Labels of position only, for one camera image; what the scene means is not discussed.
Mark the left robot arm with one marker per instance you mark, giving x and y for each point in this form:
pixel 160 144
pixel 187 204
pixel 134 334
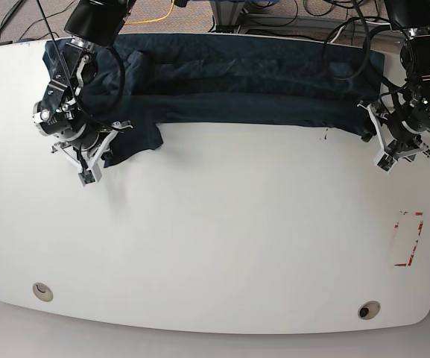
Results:
pixel 411 101

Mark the red tape rectangle marking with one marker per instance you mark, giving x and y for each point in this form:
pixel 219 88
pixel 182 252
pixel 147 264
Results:
pixel 406 236

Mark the right table cable grommet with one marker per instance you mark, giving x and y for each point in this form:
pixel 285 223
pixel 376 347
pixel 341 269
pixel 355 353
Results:
pixel 369 310

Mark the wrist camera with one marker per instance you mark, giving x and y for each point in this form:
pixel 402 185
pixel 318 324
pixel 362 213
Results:
pixel 88 176
pixel 385 161

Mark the dark blue t-shirt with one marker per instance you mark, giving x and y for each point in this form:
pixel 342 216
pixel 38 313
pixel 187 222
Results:
pixel 208 78

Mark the table cable grommet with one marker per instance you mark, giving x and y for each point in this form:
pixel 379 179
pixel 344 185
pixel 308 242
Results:
pixel 369 310
pixel 42 292

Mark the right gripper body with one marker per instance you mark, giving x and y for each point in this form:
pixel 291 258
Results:
pixel 85 148

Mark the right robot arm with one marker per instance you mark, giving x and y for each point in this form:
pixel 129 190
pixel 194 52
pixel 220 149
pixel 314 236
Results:
pixel 92 24

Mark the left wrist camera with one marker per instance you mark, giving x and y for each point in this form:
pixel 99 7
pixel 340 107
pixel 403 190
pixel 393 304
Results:
pixel 385 161

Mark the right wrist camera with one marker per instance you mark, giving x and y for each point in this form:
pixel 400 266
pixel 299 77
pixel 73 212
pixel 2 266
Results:
pixel 88 176

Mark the left table cable grommet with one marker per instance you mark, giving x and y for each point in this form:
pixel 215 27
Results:
pixel 42 292

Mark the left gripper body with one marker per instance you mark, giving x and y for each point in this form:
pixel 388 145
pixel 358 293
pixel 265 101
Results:
pixel 394 139

